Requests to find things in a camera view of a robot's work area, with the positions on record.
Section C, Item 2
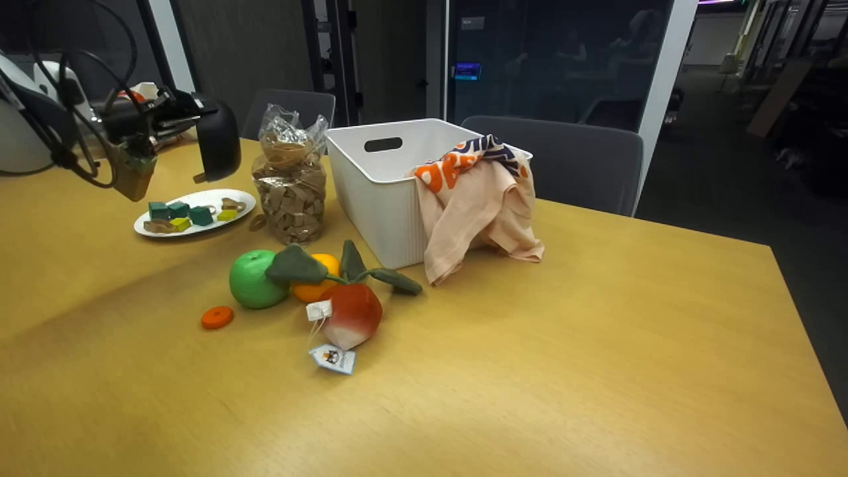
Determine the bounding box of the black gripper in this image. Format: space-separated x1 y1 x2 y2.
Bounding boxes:
97 87 199 152

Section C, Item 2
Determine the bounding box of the orange toy fruit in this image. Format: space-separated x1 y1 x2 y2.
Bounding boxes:
289 251 343 304

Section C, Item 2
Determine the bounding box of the small orange disc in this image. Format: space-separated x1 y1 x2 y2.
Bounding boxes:
199 304 239 333

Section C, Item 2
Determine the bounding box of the white plate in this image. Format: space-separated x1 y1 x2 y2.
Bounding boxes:
129 186 260 241

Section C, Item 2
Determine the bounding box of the white plastic storage bin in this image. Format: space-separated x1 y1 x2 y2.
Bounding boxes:
323 116 534 270

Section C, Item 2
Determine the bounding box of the peach cloth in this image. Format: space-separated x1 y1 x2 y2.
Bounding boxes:
411 133 547 287

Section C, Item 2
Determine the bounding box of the green toy apple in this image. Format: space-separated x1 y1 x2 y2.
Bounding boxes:
227 246 290 312

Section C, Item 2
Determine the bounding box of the red plush radish with leaves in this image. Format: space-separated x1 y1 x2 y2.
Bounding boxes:
263 237 423 380

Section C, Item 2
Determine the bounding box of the tan wrist camera mount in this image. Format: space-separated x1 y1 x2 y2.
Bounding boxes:
109 147 160 204

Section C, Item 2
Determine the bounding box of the blue lit screen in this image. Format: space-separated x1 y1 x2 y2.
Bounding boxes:
449 60 485 84

